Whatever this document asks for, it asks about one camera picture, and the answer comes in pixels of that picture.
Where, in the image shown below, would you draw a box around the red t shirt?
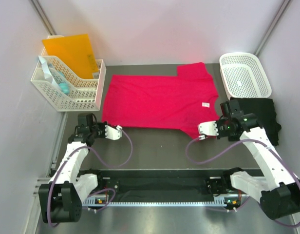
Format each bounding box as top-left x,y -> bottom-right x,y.
102,62 -> 220,138

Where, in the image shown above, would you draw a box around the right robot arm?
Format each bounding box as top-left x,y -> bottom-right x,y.
216,100 -> 300,220

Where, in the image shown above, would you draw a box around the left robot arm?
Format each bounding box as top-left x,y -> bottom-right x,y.
38,113 -> 106,228

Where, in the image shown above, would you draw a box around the black folded t shirt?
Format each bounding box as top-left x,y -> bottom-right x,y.
230,97 -> 281,146

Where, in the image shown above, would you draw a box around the white file organizer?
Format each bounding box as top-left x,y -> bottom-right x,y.
31,36 -> 107,112

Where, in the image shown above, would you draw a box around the teal object in organizer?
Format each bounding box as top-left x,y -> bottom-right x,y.
48,63 -> 70,95

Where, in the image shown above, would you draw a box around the white plastic basket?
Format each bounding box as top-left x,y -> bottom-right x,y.
219,52 -> 272,99

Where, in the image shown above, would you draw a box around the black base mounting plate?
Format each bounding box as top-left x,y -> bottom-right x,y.
98,169 -> 233,195

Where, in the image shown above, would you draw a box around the orange plastic folder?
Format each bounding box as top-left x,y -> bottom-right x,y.
42,34 -> 99,79

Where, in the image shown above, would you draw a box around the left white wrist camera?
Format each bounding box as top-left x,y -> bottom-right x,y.
105,124 -> 123,140

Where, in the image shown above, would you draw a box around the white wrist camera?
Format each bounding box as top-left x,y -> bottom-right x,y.
198,121 -> 219,140
105,124 -> 123,140

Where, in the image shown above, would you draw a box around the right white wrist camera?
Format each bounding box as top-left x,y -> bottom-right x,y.
198,121 -> 219,140

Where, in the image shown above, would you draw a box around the aluminium frame rail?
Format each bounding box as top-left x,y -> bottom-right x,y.
33,177 -> 299,198

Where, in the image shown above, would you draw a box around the grey slotted cable duct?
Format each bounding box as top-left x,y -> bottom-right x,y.
82,195 -> 241,209

